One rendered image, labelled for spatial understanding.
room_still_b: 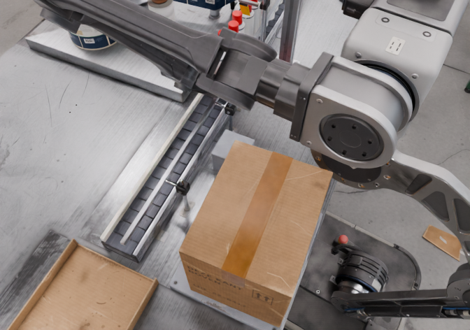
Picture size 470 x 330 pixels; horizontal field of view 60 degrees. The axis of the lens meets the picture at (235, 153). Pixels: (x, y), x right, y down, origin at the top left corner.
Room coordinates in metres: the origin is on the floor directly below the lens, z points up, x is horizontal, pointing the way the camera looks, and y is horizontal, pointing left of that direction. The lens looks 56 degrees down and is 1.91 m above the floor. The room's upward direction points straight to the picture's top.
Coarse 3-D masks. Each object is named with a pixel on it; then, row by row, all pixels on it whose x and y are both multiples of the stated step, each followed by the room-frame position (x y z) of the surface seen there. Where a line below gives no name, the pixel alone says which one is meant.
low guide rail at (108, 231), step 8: (200, 96) 0.90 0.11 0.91; (192, 104) 0.86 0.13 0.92; (184, 120) 0.80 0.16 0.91; (176, 128) 0.77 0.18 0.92; (168, 144) 0.71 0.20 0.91; (160, 152) 0.68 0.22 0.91; (152, 160) 0.65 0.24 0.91; (152, 168) 0.63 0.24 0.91; (144, 176) 0.60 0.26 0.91; (136, 184) 0.57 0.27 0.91; (136, 192) 0.55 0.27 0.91; (128, 200) 0.52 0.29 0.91; (120, 208) 0.50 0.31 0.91; (120, 216) 0.48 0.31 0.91; (112, 224) 0.45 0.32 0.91; (104, 232) 0.43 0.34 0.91; (104, 240) 0.41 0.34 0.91
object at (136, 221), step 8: (280, 0) 1.34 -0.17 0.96; (272, 8) 1.29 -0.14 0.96; (256, 32) 1.15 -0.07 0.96; (208, 112) 0.79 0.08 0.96; (200, 120) 0.76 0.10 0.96; (192, 136) 0.70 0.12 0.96; (184, 144) 0.67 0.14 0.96; (184, 152) 0.65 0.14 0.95; (176, 160) 0.62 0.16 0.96; (168, 168) 0.59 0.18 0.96; (168, 176) 0.57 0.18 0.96; (160, 184) 0.54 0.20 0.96; (152, 192) 0.52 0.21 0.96; (152, 200) 0.50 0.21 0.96; (144, 208) 0.47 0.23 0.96; (136, 216) 0.45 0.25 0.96; (136, 224) 0.43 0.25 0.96; (128, 232) 0.41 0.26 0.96; (128, 240) 0.39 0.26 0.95
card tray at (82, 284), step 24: (72, 240) 0.43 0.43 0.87; (72, 264) 0.37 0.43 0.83; (96, 264) 0.37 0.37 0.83; (120, 264) 0.37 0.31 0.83; (48, 288) 0.31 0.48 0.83; (72, 288) 0.31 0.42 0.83; (96, 288) 0.31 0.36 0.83; (120, 288) 0.31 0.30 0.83; (144, 288) 0.31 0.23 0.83; (24, 312) 0.24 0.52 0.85; (48, 312) 0.25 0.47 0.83; (72, 312) 0.25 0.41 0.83; (96, 312) 0.25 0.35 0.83; (120, 312) 0.25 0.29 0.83
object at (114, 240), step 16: (208, 96) 0.93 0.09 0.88; (192, 112) 0.86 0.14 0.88; (192, 128) 0.80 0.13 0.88; (208, 128) 0.80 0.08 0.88; (176, 144) 0.73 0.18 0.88; (192, 144) 0.73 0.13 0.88; (160, 160) 0.67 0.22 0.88; (160, 176) 0.62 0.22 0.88; (176, 176) 0.62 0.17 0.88; (144, 192) 0.56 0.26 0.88; (160, 192) 0.56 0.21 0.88; (128, 208) 0.51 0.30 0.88; (160, 208) 0.52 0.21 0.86; (128, 224) 0.47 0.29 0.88; (144, 224) 0.47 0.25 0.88; (112, 240) 0.42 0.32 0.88
